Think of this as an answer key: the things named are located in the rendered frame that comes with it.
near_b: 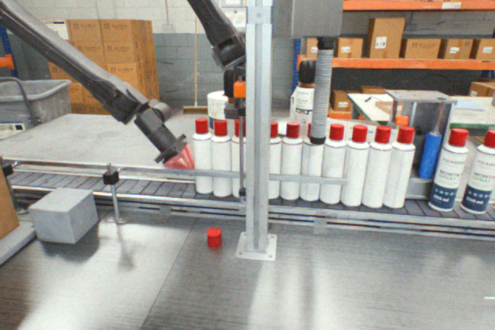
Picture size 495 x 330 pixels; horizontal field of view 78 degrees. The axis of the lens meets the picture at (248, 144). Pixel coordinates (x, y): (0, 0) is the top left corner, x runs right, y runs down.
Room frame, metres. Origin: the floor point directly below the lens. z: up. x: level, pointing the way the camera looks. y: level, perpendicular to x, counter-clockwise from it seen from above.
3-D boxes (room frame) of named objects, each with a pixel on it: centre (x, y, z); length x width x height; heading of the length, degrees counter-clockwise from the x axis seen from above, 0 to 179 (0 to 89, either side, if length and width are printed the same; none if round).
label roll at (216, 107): (1.32, 0.08, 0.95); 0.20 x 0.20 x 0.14
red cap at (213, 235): (0.58, 0.08, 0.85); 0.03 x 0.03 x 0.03
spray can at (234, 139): (0.72, 0.02, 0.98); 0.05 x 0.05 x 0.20
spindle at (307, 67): (1.29, -0.25, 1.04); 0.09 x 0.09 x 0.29
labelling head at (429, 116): (0.76, -0.43, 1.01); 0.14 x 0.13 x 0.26; 82
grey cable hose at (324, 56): (0.60, -0.15, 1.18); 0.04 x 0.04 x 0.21
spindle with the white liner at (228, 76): (1.01, 0.04, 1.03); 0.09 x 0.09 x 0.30
